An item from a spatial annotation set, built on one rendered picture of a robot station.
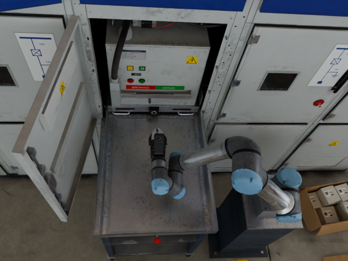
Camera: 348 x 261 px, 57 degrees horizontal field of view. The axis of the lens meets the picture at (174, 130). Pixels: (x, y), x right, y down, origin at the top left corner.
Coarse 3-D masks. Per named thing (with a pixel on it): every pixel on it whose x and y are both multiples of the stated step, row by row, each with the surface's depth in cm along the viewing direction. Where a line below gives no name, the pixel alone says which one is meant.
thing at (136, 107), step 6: (108, 102) 185; (108, 108) 186; (120, 108) 187; (126, 108) 187; (132, 108) 188; (138, 108) 188; (144, 108) 188; (162, 108) 189; (168, 108) 190; (174, 108) 190; (180, 108) 190; (186, 108) 191
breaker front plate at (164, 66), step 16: (112, 48) 147; (128, 48) 148; (144, 48) 149; (160, 48) 149; (176, 48) 150; (192, 48) 150; (208, 48) 151; (128, 64) 157; (144, 64) 158; (160, 64) 158; (176, 64) 159; (192, 64) 160; (160, 80) 169; (176, 80) 170; (192, 80) 171; (192, 96) 183
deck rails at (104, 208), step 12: (108, 120) 187; (108, 132) 183; (108, 144) 179; (204, 144) 178; (108, 156) 175; (108, 168) 172; (204, 168) 178; (108, 180) 168; (204, 180) 174; (108, 192) 165; (204, 192) 170; (108, 204) 162; (204, 204) 167; (204, 216) 163
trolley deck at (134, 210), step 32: (128, 128) 186; (160, 128) 189; (192, 128) 191; (128, 160) 176; (96, 192) 164; (128, 192) 166; (192, 192) 170; (96, 224) 156; (128, 224) 158; (160, 224) 159; (192, 224) 161
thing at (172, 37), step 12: (108, 24) 152; (120, 24) 153; (132, 24) 154; (156, 24) 155; (168, 24) 156; (180, 24) 157; (204, 24) 159; (108, 36) 148; (132, 36) 149; (144, 36) 150; (156, 36) 151; (168, 36) 152; (180, 36) 153; (192, 36) 154; (204, 36) 154
